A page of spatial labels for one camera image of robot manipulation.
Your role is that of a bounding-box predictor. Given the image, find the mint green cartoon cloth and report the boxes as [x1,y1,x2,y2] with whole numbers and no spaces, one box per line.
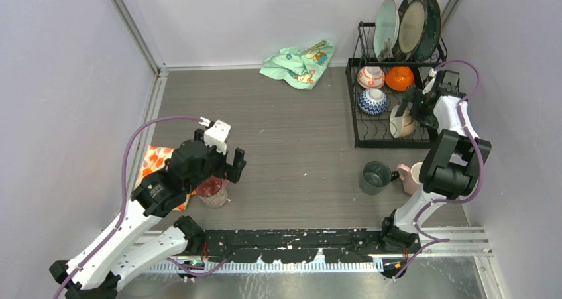
[259,40,335,90]

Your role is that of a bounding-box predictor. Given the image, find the black rimmed cream plate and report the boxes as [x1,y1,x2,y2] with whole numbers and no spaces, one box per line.
[392,0,427,62]

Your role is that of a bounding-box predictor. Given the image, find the white ceramic bowl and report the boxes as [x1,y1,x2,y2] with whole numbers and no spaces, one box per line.
[389,105,418,139]

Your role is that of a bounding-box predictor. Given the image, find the pink glass mug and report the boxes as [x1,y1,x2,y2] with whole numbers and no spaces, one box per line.
[195,176,229,208]

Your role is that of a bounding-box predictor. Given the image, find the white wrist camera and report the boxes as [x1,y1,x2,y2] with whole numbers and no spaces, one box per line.
[199,117,231,155]
[422,68,439,95]

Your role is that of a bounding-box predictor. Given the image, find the pale pink mug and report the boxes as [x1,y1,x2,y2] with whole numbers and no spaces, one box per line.
[396,162,423,196]

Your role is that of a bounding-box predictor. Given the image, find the white bowl orange outside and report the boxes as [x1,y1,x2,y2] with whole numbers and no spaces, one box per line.
[385,66,415,91]

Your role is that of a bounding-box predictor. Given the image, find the orange floral cloth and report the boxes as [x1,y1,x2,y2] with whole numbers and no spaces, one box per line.
[134,145,174,188]

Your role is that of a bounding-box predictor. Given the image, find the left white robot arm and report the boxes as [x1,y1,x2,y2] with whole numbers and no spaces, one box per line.
[49,121,247,298]

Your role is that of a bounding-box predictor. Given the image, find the orange coral pattern bowl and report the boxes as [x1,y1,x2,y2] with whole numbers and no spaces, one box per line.
[357,66,385,89]

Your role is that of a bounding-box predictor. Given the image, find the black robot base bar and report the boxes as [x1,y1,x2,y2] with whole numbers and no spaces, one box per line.
[180,228,421,264]

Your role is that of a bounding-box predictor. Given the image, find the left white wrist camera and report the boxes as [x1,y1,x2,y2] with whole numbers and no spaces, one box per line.
[199,117,231,155]

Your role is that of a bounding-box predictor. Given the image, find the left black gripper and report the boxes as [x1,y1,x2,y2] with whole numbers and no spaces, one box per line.
[186,129,246,193]

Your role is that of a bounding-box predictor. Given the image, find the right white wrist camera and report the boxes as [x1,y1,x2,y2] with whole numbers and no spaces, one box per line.
[422,68,439,95]

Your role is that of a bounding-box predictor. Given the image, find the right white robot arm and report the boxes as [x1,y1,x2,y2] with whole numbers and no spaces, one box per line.
[378,69,492,253]

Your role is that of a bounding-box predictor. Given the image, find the dark green mug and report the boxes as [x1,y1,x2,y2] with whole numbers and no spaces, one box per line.
[359,161,399,196]

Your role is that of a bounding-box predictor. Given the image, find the black wire dish rack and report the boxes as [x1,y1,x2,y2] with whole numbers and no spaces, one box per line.
[345,21,447,149]

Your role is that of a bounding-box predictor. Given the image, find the mint green flower plate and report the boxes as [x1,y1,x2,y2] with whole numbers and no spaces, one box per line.
[373,0,400,62]

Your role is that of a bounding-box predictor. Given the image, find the dark blue floral plate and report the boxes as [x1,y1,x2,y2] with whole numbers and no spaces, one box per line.
[414,0,441,62]

